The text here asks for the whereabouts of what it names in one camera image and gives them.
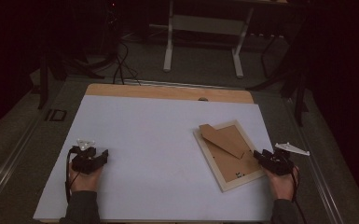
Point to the black metal stand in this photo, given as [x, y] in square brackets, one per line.
[43, 77]
[300, 93]

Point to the wooden picture frame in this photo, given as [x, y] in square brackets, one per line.
[230, 172]

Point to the person's right hand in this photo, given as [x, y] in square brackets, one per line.
[281, 186]

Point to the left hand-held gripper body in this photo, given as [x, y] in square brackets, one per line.
[85, 161]

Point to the black floor socket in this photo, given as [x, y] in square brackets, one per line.
[56, 115]

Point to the person's left hand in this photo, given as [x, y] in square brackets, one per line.
[85, 182]

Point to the white metal desk frame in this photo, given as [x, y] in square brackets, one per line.
[205, 25]

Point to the metal floor rail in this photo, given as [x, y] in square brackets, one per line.
[6, 168]
[320, 174]

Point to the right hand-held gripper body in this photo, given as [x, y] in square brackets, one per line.
[278, 163]

